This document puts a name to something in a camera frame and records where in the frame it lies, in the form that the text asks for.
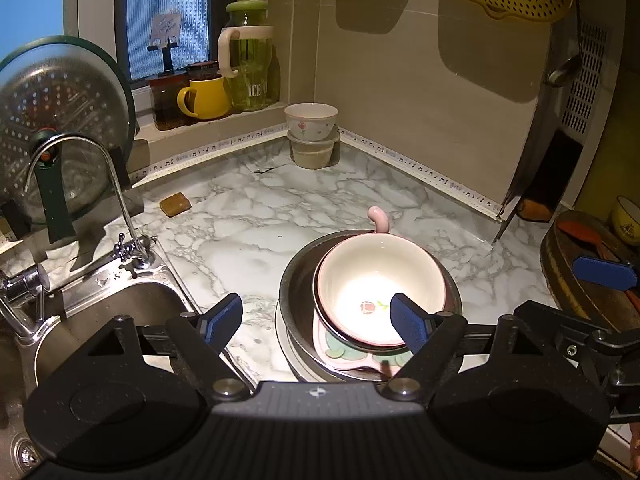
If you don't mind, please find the dark glass jar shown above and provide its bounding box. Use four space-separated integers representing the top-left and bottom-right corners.
146 70 189 131

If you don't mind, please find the stainless steel sink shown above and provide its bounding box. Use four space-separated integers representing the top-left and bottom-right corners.
0 259 256 480

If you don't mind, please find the yellow patterned small bowl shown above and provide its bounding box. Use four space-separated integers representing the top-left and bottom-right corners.
611 195 640 246

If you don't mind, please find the large stainless steel bowl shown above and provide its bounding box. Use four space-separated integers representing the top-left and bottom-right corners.
277 230 462 382

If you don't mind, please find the red spatula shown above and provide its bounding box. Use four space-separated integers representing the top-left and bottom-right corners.
556 220 639 310

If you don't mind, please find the hanging metal ladle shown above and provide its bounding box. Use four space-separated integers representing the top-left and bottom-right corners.
544 0 582 88

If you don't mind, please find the pink child's steel bowl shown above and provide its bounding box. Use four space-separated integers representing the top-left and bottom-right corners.
311 206 410 376

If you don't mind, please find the yellow ceramic mug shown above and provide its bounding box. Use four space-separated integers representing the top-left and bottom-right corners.
177 77 232 120

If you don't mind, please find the white ceramic floral bowl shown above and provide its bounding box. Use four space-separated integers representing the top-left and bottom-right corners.
314 232 447 350

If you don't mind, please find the white floral bowl on container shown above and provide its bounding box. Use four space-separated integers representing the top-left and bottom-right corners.
284 103 338 141

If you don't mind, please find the clear plastic lidded container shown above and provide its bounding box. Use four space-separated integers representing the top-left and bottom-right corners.
288 127 341 170

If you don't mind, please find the chrome sink faucet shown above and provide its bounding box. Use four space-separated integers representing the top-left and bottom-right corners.
1 130 154 339

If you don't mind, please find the phone stand on window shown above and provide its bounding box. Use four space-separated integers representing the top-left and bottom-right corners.
146 12 182 73

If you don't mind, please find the round wooden cutting board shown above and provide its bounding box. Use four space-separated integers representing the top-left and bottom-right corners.
540 211 639 332

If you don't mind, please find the person's right hand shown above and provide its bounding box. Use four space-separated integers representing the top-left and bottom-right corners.
629 422 640 474

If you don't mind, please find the white music-note edge strip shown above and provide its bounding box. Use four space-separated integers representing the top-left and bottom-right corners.
129 124 504 221

